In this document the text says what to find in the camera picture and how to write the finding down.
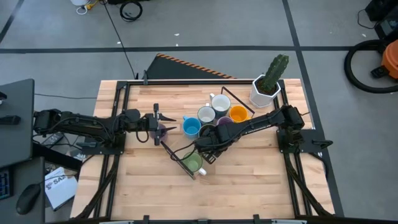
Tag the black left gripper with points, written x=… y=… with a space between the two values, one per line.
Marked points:
x=156 y=124

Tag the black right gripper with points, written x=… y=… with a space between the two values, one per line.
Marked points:
x=213 y=143

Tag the white mug green inside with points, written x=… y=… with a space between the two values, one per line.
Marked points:
x=192 y=164

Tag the light blue mug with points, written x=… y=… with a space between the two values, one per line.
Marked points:
x=191 y=128

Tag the ribbed purple mug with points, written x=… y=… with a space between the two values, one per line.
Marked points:
x=224 y=120

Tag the white mug blue pattern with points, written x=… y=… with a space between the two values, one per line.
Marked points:
x=206 y=115

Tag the yellow mug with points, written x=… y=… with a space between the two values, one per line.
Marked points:
x=238 y=114

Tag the teal mug white inside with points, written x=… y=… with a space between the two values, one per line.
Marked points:
x=220 y=104

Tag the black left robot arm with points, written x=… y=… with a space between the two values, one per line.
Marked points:
x=90 y=124

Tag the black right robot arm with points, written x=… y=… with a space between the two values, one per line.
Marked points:
x=255 y=124

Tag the smooth lilac mug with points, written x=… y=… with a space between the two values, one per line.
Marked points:
x=164 y=138

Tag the black mat orange stripes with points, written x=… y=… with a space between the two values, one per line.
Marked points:
x=174 y=70

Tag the white hexagonal plant pot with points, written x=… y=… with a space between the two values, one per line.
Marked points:
x=256 y=98

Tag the black power adapter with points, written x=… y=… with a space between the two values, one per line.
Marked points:
x=53 y=140

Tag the green cactus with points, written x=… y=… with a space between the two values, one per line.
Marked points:
x=276 y=70

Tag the white printed booklet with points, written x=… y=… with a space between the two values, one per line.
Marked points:
x=60 y=189

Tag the yellow plug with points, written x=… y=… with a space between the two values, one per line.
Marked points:
x=90 y=4

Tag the white plastic jug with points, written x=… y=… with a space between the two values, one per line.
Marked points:
x=79 y=1

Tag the black computer mouse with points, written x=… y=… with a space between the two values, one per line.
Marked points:
x=28 y=199

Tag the black keyboard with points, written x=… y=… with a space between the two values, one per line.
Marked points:
x=4 y=183

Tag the orange vacuum cleaner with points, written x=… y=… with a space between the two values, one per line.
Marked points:
x=391 y=59

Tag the black aluminium table frame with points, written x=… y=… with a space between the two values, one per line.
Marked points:
x=199 y=82

